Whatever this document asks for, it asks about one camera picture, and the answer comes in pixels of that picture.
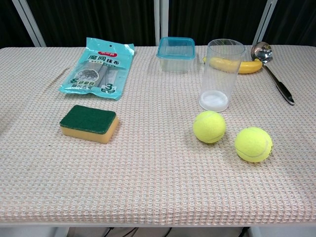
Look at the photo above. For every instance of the stainless steel ladle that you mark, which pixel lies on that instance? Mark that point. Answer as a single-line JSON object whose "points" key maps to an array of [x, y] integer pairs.
{"points": [[261, 50]]}

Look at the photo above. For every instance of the beige waffle-weave tablecloth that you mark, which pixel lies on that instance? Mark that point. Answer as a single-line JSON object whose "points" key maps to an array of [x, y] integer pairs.
{"points": [[153, 172]]}

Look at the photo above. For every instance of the clear plastic cup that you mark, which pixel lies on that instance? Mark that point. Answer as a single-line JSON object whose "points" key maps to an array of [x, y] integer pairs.
{"points": [[219, 81]]}

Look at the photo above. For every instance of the yellow tennis ball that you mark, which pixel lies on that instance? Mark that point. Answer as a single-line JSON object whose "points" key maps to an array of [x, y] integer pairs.
{"points": [[209, 127], [253, 145]]}

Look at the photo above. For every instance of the green and yellow sponge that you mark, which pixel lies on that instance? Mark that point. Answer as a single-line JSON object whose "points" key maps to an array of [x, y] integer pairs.
{"points": [[86, 121]]}

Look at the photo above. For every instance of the black backdrop curtain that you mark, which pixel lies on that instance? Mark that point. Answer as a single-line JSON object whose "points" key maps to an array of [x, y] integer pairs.
{"points": [[98, 19]]}

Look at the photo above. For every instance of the teal cleaning cloth package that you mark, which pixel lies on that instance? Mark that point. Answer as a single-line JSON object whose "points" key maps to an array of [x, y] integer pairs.
{"points": [[98, 71]]}

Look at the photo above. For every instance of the white frame post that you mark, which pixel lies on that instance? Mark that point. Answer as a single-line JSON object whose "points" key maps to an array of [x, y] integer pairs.
{"points": [[29, 23], [264, 23], [160, 22]]}

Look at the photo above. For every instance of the clear box with blue lid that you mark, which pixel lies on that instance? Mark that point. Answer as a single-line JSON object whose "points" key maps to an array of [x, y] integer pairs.
{"points": [[175, 53]]}

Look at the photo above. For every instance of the yellow banana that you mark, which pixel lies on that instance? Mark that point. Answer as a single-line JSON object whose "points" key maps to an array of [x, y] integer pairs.
{"points": [[249, 67]]}

